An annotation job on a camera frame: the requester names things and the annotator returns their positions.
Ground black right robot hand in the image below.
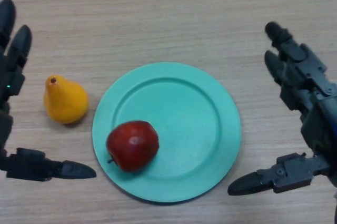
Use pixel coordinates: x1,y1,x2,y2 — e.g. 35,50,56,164
227,21,337,196

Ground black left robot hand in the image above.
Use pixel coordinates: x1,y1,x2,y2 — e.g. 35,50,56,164
0,0,97,182

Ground red apple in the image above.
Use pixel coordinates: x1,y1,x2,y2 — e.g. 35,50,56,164
105,120,160,173

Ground green round plate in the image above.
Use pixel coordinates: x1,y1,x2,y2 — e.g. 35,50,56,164
92,62,242,203

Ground yellow pear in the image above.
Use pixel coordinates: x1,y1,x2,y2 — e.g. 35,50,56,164
43,75,89,124

